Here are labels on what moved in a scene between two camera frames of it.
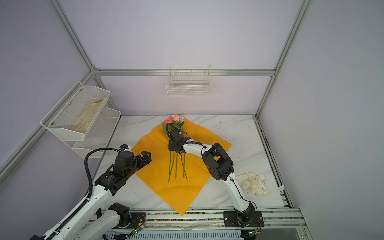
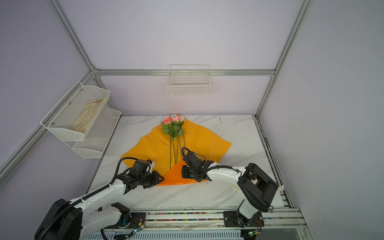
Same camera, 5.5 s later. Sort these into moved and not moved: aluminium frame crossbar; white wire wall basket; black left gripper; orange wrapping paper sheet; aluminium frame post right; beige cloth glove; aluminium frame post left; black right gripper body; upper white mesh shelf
Moved: black left gripper; black right gripper body; orange wrapping paper sheet
Not moved: aluminium frame crossbar; aluminium frame post right; aluminium frame post left; upper white mesh shelf; beige cloth glove; white wire wall basket
